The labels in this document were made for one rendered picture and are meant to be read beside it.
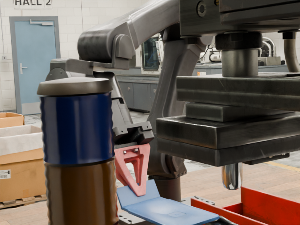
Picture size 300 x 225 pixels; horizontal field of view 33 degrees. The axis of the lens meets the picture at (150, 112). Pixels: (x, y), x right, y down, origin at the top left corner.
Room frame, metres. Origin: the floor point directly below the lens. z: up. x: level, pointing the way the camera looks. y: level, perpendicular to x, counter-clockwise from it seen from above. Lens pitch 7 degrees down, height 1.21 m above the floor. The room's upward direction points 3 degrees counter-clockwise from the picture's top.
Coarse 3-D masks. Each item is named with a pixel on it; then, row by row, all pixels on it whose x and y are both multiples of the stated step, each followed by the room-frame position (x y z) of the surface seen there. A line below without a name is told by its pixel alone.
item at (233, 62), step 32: (224, 64) 0.51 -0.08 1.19; (256, 64) 0.51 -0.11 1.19; (192, 96) 0.52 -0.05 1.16; (224, 96) 0.48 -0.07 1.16; (256, 96) 0.44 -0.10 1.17; (288, 96) 0.41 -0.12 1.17; (160, 128) 0.52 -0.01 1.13; (192, 128) 0.47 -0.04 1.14; (224, 128) 0.44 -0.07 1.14; (256, 128) 0.46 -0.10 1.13; (288, 128) 0.49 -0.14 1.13; (192, 160) 0.47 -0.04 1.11; (224, 160) 0.44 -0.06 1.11; (256, 160) 0.49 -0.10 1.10
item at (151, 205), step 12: (120, 192) 0.73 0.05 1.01; (132, 192) 0.74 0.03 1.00; (156, 192) 0.76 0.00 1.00; (120, 204) 0.72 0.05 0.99; (132, 204) 0.73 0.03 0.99; (144, 204) 0.72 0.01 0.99; (156, 204) 0.72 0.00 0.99; (168, 204) 0.71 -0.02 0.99; (180, 204) 0.71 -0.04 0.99; (156, 216) 0.66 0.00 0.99; (168, 216) 0.66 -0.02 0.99; (192, 216) 0.65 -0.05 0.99; (204, 216) 0.65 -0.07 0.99; (216, 216) 0.64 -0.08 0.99
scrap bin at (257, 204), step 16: (256, 192) 0.87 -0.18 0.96; (208, 208) 0.80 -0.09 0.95; (224, 208) 0.87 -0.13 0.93; (240, 208) 0.89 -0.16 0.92; (256, 208) 0.87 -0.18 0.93; (272, 208) 0.83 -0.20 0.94; (288, 208) 0.80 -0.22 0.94; (240, 224) 0.73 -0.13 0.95; (256, 224) 0.70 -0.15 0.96; (272, 224) 0.83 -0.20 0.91; (288, 224) 0.80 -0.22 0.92
